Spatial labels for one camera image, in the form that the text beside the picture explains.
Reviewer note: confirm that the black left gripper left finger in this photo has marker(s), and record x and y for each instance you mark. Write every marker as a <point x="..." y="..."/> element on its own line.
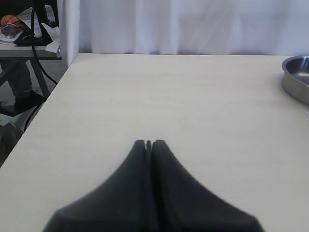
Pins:
<point x="117" y="205"/>

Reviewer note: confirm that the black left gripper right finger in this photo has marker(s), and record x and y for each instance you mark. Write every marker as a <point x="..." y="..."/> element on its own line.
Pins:
<point x="185" y="205"/>

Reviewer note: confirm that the stainless steel round bowl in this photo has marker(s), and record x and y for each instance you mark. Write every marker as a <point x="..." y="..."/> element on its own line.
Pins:
<point x="295" y="80"/>

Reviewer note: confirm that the white crumpled paper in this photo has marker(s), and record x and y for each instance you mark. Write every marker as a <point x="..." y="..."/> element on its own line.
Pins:
<point x="44" y="13"/>

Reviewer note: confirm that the black monitor stand base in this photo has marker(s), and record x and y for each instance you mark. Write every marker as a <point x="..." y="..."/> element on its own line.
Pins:
<point x="27" y="38"/>

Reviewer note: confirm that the grey side table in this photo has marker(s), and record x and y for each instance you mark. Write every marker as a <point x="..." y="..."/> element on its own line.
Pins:
<point x="15" y="59"/>

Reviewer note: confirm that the white backdrop curtain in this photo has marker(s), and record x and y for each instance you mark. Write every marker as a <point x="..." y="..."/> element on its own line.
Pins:
<point x="170" y="27"/>

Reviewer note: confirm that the orange basketball toy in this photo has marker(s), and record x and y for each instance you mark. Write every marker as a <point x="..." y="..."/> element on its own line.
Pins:
<point x="10" y="20"/>

